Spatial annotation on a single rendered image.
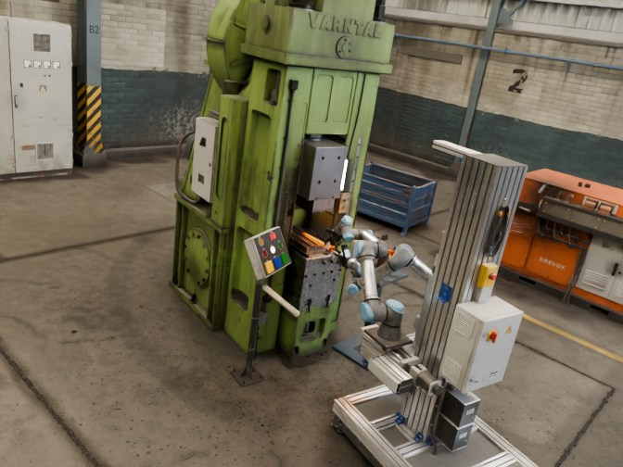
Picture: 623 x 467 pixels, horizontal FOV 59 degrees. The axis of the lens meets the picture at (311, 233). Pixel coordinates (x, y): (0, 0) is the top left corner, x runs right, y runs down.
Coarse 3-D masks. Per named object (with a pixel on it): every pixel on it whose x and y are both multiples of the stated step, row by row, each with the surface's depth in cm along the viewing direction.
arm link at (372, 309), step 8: (360, 248) 349; (368, 248) 350; (376, 248) 352; (360, 256) 350; (368, 256) 348; (376, 256) 353; (368, 264) 347; (368, 272) 344; (368, 280) 342; (368, 288) 340; (376, 288) 343; (368, 296) 338; (376, 296) 339; (368, 304) 334; (376, 304) 334; (384, 304) 337; (360, 312) 340; (368, 312) 331; (376, 312) 332; (384, 312) 333; (368, 320) 333; (376, 320) 334; (384, 320) 335
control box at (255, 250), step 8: (264, 232) 382; (272, 232) 383; (280, 232) 391; (248, 240) 365; (256, 240) 366; (264, 240) 373; (272, 240) 381; (280, 240) 389; (248, 248) 367; (256, 248) 364; (264, 248) 371; (256, 256) 365; (272, 256) 377; (288, 256) 393; (256, 264) 367; (264, 264) 368; (256, 272) 369; (264, 272) 366; (272, 272) 372
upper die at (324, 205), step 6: (300, 198) 419; (300, 204) 419; (306, 204) 414; (312, 204) 407; (318, 204) 410; (324, 204) 414; (330, 204) 417; (312, 210) 409; (318, 210) 412; (324, 210) 416
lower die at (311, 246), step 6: (300, 228) 454; (300, 234) 440; (312, 234) 444; (300, 240) 432; (306, 240) 431; (306, 246) 421; (312, 246) 423; (318, 246) 426; (306, 252) 421; (312, 252) 425; (318, 252) 429
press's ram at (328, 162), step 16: (304, 144) 399; (320, 144) 402; (336, 144) 410; (304, 160) 401; (320, 160) 395; (336, 160) 404; (304, 176) 404; (320, 176) 401; (336, 176) 410; (304, 192) 406; (320, 192) 406; (336, 192) 416
